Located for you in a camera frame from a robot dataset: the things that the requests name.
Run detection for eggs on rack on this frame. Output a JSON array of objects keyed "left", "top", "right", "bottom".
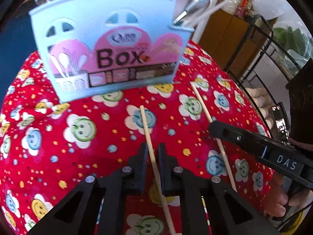
[{"left": 246, "top": 88, "right": 274, "bottom": 129}]

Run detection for light blue utensil box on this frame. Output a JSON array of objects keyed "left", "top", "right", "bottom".
[{"left": 29, "top": 0, "right": 192, "bottom": 102}]

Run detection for wooden chopstick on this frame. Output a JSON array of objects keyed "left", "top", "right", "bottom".
[
  {"left": 139, "top": 105, "right": 176, "bottom": 235},
  {"left": 191, "top": 82, "right": 237, "bottom": 192}
]

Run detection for green vegetables in bag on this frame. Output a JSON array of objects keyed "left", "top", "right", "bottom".
[{"left": 273, "top": 26, "right": 312, "bottom": 67}]

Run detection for wooden low cabinet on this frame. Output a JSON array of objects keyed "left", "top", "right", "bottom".
[{"left": 198, "top": 10, "right": 266, "bottom": 78}]

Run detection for red smiley flower tablecloth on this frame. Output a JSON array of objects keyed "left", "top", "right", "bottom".
[{"left": 1, "top": 42, "right": 270, "bottom": 234}]

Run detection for black metal wire rack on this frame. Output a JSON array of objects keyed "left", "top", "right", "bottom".
[{"left": 223, "top": 14, "right": 301, "bottom": 137}]

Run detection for silver knife in box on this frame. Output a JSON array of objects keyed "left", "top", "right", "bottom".
[{"left": 172, "top": 0, "right": 211, "bottom": 25}]

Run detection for person's right hand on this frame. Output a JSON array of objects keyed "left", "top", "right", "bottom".
[{"left": 264, "top": 173, "right": 312, "bottom": 217}]

